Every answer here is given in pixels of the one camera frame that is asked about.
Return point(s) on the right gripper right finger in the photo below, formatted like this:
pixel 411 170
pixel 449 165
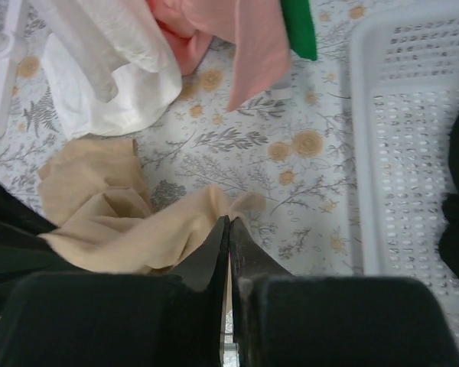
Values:
pixel 281 319

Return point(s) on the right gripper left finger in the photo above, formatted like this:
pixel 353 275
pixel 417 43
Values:
pixel 89 319

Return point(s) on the beige t shirt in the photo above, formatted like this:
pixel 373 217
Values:
pixel 96 194

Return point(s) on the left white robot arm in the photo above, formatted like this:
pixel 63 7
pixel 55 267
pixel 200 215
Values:
pixel 22 251

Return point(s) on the white printed t shirt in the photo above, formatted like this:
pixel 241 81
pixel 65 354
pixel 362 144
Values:
pixel 109 68

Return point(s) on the right white basket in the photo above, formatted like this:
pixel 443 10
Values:
pixel 404 81

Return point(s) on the green garment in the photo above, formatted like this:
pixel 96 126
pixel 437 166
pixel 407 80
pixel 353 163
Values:
pixel 300 28

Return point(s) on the pink tank top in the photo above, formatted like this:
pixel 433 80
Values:
pixel 256 28

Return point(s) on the white clothes rack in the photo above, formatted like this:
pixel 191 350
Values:
pixel 13 49

